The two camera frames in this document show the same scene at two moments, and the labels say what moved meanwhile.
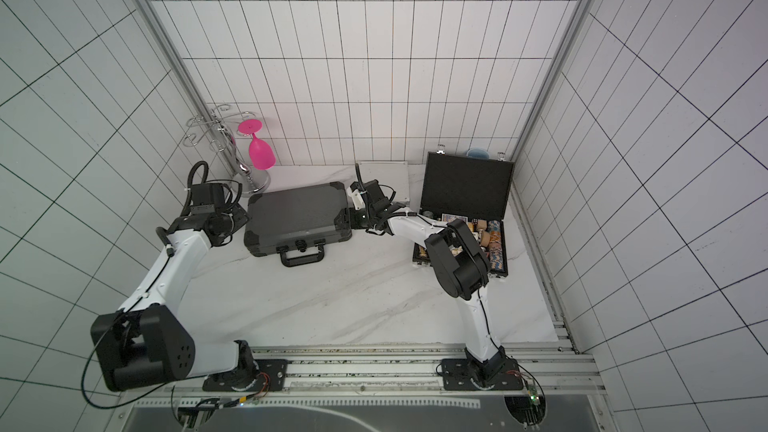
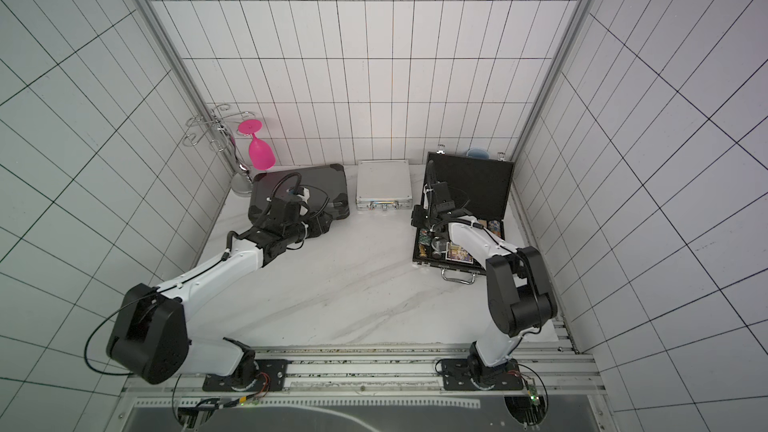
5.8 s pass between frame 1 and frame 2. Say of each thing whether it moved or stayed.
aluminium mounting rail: stayed
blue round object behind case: stayed
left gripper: moved
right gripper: moved
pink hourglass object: stayed
